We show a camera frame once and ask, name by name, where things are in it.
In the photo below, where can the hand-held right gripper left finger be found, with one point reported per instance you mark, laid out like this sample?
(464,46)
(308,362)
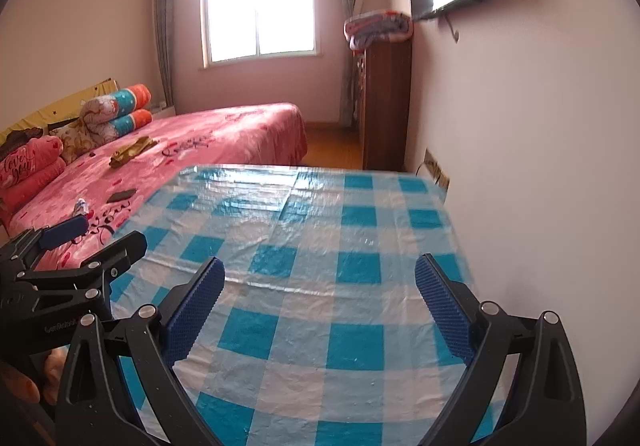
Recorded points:
(197,306)

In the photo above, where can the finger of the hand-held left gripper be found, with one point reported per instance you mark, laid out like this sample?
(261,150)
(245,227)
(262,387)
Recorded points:
(65,231)
(125,248)

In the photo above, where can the small white tube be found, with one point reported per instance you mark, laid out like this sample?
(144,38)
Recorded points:
(81,208)

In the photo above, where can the blue checkered tablecloth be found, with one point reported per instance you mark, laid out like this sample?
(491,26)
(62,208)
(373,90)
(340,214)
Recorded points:
(310,286)

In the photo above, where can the folded patterned quilt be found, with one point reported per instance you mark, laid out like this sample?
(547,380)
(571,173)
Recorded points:
(380,28)

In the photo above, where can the black phone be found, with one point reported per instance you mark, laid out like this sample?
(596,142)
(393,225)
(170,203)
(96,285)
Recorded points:
(122,195)

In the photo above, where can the gold cloth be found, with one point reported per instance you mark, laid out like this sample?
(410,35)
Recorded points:
(131,151)

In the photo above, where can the person's left hand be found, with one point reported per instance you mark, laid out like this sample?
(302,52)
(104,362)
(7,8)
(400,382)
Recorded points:
(20,386)

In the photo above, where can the yellow headboard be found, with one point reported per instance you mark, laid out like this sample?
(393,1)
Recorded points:
(55,108)

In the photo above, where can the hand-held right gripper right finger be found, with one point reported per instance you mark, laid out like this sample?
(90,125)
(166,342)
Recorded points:
(442,306)

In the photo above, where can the dark cloth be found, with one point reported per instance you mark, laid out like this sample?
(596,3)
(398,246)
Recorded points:
(20,138)

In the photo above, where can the teal orange bolster pillow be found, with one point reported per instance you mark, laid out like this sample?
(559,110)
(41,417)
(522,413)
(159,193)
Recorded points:
(127,121)
(125,98)

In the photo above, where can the beige floral cushion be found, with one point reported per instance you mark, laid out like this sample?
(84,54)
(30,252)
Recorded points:
(77,139)

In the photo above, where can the white bedside table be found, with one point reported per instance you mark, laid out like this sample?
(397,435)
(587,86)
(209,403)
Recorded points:
(162,107)

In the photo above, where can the pink bed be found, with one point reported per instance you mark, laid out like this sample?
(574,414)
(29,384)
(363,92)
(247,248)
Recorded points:
(240,135)

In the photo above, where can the bright window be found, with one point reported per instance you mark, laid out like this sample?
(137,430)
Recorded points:
(260,5)

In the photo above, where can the brown wooden cabinet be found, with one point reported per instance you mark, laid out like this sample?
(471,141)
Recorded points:
(387,105)

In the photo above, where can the plain pink pillow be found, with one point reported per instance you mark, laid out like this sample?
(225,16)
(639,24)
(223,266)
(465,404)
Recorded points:
(35,186)

